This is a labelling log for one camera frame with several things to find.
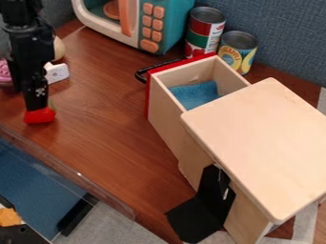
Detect blue cloth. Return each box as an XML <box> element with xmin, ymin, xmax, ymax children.
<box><xmin>168</xmin><ymin>79</ymin><xmax>223</xmax><ymax>112</ymax></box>

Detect white toy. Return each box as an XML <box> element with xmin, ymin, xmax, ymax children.
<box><xmin>42</xmin><ymin>61</ymin><xmax>71</xmax><ymax>86</ymax></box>

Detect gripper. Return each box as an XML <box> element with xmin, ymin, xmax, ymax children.
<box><xmin>2</xmin><ymin>18</ymin><xmax>56</xmax><ymax>112</ymax></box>

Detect drawer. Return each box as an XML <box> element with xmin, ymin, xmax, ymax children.
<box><xmin>133</xmin><ymin>51</ymin><xmax>253</xmax><ymax>153</ymax></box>

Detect black bracket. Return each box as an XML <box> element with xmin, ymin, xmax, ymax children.
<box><xmin>164</xmin><ymin>163</ymin><xmax>237</xmax><ymax>244</ymax></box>

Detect yellow can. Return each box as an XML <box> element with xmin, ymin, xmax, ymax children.
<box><xmin>216</xmin><ymin>30</ymin><xmax>260</xmax><ymax>76</ymax></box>

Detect pink toy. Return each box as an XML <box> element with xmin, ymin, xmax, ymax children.
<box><xmin>0</xmin><ymin>57</ymin><xmax>14</xmax><ymax>86</ymax></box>

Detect red and white can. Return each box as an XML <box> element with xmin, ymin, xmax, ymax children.
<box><xmin>183</xmin><ymin>6</ymin><xmax>229</xmax><ymax>60</ymax></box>

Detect cream toy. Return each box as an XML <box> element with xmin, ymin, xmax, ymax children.
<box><xmin>51</xmin><ymin>35</ymin><xmax>68</xmax><ymax>63</ymax></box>

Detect toy microwave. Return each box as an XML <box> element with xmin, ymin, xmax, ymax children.
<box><xmin>70</xmin><ymin>0</ymin><xmax>198</xmax><ymax>57</ymax></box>

